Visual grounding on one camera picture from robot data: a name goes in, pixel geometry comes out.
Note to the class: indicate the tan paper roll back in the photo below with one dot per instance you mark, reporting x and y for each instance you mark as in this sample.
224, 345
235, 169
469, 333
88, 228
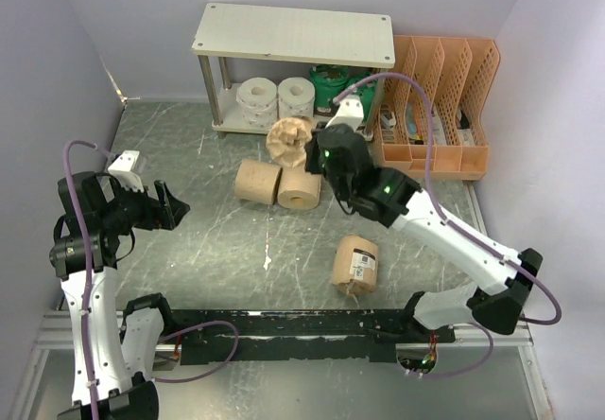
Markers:
298, 189

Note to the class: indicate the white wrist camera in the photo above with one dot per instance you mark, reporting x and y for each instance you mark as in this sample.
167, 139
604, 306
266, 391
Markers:
126, 169
349, 112

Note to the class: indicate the tan roll with black mark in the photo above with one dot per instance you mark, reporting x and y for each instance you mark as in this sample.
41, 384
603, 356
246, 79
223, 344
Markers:
287, 138

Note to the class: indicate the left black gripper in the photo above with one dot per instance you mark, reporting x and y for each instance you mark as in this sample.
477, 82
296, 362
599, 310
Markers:
165, 212

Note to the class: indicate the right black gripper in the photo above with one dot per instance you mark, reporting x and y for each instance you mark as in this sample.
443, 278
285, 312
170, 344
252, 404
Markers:
311, 148

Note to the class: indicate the green torn roll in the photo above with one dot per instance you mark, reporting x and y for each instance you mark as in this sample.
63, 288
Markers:
329, 81

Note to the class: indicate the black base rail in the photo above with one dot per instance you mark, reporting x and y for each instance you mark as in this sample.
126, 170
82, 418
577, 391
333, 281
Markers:
211, 335

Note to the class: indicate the green roll with brown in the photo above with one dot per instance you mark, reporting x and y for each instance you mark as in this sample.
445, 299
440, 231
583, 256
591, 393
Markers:
365, 92

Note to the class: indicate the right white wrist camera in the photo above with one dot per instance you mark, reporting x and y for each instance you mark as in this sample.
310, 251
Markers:
349, 112

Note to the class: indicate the orange plastic file organizer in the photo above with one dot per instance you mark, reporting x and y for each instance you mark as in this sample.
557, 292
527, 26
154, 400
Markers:
438, 128

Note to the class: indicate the tan roll with label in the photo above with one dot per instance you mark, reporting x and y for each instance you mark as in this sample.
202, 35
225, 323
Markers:
355, 266

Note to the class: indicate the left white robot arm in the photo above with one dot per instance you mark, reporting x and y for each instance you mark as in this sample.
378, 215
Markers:
113, 352

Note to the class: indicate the tan paper roll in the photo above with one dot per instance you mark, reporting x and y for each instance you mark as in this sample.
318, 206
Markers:
257, 181
298, 189

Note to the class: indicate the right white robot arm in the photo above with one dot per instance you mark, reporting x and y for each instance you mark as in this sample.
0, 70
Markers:
501, 277

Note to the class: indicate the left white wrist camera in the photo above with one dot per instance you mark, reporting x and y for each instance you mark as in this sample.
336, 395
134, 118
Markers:
126, 169

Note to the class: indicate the white dotted paper roll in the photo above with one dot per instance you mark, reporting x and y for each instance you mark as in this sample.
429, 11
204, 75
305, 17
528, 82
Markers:
296, 97

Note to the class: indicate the white two-tier shelf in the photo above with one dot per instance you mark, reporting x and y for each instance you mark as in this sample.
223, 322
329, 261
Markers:
232, 31

